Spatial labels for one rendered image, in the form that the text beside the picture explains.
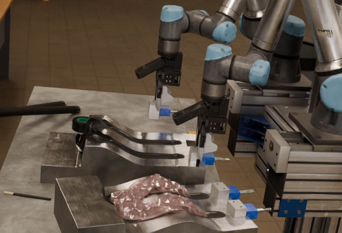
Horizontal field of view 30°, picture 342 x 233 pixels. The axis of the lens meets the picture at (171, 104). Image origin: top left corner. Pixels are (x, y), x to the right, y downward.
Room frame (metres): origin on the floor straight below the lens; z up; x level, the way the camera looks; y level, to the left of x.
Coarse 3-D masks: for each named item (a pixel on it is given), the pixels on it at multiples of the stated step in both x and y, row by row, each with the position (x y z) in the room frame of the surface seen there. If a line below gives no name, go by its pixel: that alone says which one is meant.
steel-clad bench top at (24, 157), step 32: (32, 96) 2.46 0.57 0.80; (64, 96) 2.51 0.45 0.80; (96, 96) 2.55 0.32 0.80; (128, 96) 2.60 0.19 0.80; (32, 128) 2.13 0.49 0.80; (64, 128) 2.17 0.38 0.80; (160, 128) 2.28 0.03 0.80; (192, 128) 2.32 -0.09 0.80; (32, 160) 1.87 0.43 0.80; (0, 192) 1.64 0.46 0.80; (32, 192) 1.66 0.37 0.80; (0, 224) 1.47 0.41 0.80; (32, 224) 1.49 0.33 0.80
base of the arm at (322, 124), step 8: (320, 104) 1.87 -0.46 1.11; (320, 112) 1.85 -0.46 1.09; (328, 112) 1.83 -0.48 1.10; (336, 112) 1.82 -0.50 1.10; (312, 120) 1.87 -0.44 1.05; (320, 120) 1.84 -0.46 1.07; (328, 120) 1.83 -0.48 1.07; (336, 120) 1.82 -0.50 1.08; (320, 128) 1.83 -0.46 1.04; (328, 128) 1.82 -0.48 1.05; (336, 128) 1.81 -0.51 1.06
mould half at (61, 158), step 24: (48, 144) 1.88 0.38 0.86; (72, 144) 1.90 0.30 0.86; (96, 144) 1.76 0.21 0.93; (144, 144) 1.92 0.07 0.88; (48, 168) 1.73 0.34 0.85; (72, 168) 1.74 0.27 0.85; (96, 168) 1.75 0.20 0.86; (120, 168) 1.75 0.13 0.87; (144, 168) 1.76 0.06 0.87; (168, 168) 1.77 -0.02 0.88; (192, 168) 1.78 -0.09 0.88
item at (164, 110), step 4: (152, 100) 2.14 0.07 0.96; (152, 104) 2.10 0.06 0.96; (152, 108) 2.10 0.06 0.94; (160, 108) 2.11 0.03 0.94; (164, 108) 2.11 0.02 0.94; (168, 108) 2.12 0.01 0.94; (148, 112) 2.13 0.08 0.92; (152, 112) 2.10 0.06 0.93; (156, 112) 2.10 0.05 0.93; (160, 112) 2.11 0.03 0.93; (164, 112) 2.11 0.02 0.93; (168, 112) 2.11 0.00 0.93; (172, 112) 2.13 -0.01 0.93; (148, 116) 2.11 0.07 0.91; (152, 116) 2.10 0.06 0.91; (156, 116) 2.10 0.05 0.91
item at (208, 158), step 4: (192, 148) 1.86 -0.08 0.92; (196, 148) 1.86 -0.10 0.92; (192, 152) 1.82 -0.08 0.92; (196, 152) 1.83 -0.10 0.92; (212, 152) 1.87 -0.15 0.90; (192, 156) 1.82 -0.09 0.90; (196, 156) 1.82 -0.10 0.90; (204, 156) 1.83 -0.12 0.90; (208, 156) 1.84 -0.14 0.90; (212, 156) 1.84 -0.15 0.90; (192, 160) 1.82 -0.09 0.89; (204, 160) 1.83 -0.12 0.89; (208, 160) 1.83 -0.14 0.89; (212, 160) 1.83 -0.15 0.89; (216, 160) 1.85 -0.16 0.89; (220, 160) 1.85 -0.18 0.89; (224, 160) 1.86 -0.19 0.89; (228, 160) 1.86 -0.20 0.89; (208, 164) 1.83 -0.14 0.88; (212, 164) 1.83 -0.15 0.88
